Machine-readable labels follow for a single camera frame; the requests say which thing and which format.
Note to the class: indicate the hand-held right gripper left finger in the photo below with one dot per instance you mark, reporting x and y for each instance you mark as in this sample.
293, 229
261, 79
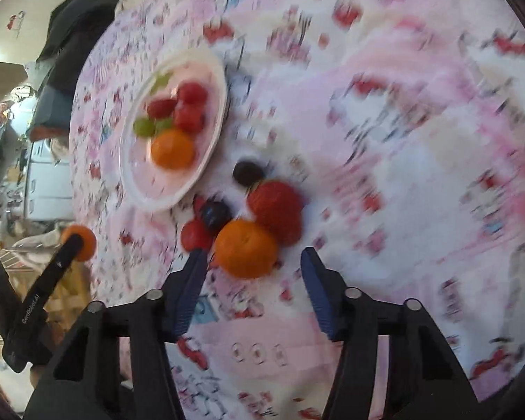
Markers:
188, 291

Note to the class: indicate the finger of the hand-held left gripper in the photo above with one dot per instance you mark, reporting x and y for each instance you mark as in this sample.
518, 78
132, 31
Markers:
63, 260

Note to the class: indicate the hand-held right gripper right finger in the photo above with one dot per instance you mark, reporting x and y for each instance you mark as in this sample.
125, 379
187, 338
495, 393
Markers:
321, 293

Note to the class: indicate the orange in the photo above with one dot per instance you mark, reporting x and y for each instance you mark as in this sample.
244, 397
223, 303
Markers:
173, 148
246, 249
87, 245

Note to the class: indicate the pink strawberry-shaped plate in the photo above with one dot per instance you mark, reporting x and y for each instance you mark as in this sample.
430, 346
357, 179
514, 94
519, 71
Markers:
157, 183

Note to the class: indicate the cream cloth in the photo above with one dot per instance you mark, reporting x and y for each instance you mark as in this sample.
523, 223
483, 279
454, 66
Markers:
43, 240

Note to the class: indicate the dark purple plum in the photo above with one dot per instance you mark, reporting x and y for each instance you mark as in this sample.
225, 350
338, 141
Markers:
216, 215
248, 172

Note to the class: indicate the white washing machine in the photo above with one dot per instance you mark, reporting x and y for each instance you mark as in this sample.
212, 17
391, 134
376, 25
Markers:
50, 179

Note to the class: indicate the pink printed blanket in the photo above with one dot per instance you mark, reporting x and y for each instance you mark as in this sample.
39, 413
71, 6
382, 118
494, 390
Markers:
376, 140

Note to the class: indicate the black clothing pile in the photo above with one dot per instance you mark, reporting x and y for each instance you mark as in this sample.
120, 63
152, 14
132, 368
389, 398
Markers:
78, 30

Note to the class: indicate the red wall decoration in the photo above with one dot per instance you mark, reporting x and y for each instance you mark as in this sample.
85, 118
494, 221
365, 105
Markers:
16, 22

